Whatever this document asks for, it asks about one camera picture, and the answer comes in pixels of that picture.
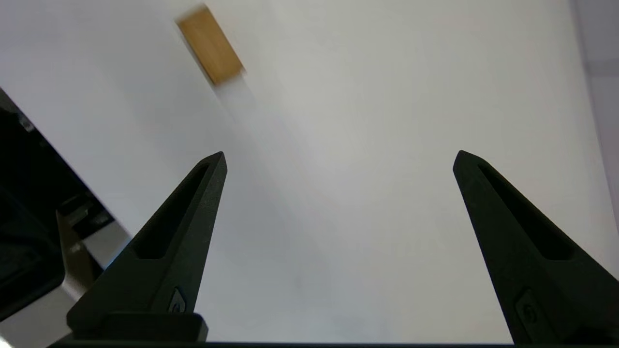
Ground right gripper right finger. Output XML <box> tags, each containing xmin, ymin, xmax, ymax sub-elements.
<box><xmin>453</xmin><ymin>150</ymin><xmax>619</xmax><ymax>344</ymax></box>

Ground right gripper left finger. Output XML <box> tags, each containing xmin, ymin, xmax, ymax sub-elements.
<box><xmin>67</xmin><ymin>151</ymin><xmax>228</xmax><ymax>342</ymax></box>

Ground rectangular wooden building block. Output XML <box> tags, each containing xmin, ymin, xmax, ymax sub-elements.
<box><xmin>175</xmin><ymin>4</ymin><xmax>246</xmax><ymax>87</ymax></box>

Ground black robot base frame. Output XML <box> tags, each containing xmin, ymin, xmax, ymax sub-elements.
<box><xmin>0</xmin><ymin>87</ymin><xmax>117</xmax><ymax>322</ymax></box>

